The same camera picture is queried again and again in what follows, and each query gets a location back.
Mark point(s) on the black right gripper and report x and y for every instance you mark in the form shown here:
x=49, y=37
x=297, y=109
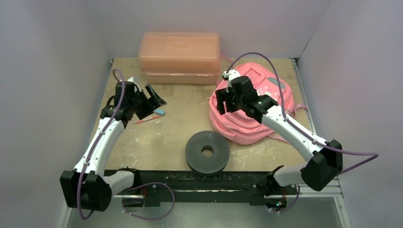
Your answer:
x=228, y=101

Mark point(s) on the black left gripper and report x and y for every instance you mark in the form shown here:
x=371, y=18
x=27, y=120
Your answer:
x=156, y=101

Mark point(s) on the red pen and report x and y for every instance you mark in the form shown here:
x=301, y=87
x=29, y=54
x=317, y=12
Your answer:
x=148, y=119

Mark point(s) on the pink student backpack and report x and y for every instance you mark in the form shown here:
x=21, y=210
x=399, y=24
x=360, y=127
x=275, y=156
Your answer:
x=241, y=129

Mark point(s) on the blue highlighter marker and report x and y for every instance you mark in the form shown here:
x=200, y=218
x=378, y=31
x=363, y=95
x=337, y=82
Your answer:
x=159, y=112

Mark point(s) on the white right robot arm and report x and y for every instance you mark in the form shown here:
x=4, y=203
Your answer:
x=323, y=163

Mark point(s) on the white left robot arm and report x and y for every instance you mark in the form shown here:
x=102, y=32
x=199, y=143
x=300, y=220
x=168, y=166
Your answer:
x=97, y=157

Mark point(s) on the translucent orange plastic box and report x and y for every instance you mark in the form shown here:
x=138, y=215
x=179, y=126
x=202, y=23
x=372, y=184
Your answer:
x=180, y=57

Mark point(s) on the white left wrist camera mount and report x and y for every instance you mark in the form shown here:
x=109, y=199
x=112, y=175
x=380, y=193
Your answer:
x=133, y=80

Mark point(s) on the aluminium rail base frame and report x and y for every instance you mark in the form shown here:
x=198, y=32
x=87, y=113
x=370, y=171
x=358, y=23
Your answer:
x=131, y=198

